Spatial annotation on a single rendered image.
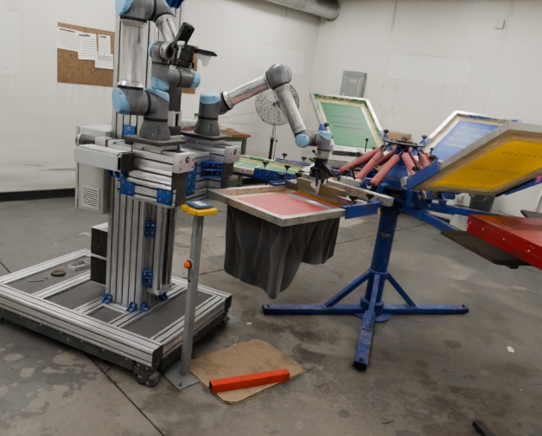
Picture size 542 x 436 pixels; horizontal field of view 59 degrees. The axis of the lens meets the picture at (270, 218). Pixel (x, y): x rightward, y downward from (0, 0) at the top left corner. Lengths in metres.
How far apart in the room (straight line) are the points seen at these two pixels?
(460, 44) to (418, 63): 0.60
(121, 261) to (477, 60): 5.33
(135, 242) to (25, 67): 3.38
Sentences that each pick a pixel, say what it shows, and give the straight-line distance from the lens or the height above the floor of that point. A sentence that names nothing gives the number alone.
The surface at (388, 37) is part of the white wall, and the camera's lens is 7.64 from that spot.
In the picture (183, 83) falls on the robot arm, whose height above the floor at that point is 1.54.
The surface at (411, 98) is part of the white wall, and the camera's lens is 7.31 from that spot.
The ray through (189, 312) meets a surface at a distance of 2.62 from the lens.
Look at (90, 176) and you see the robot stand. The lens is 2.88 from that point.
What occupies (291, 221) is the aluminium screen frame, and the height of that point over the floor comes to 0.97.
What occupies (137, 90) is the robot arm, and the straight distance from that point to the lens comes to 2.34.
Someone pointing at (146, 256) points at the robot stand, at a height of 0.55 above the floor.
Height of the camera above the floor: 1.58
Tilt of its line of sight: 15 degrees down
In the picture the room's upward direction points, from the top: 7 degrees clockwise
